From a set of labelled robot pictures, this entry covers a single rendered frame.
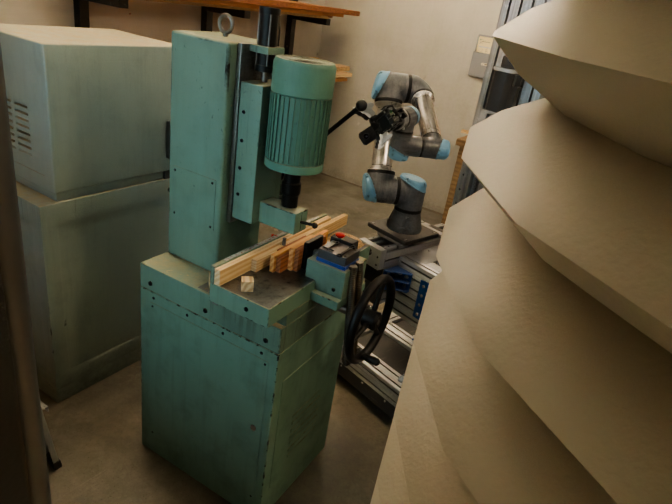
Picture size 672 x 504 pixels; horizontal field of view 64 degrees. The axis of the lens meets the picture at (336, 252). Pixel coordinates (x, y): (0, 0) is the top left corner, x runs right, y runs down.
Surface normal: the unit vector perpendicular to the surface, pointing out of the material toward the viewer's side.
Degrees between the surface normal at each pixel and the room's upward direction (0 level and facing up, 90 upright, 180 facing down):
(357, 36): 90
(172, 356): 90
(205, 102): 90
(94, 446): 0
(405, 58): 90
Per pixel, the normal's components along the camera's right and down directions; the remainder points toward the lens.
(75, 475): 0.15, -0.89
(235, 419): -0.50, 0.30
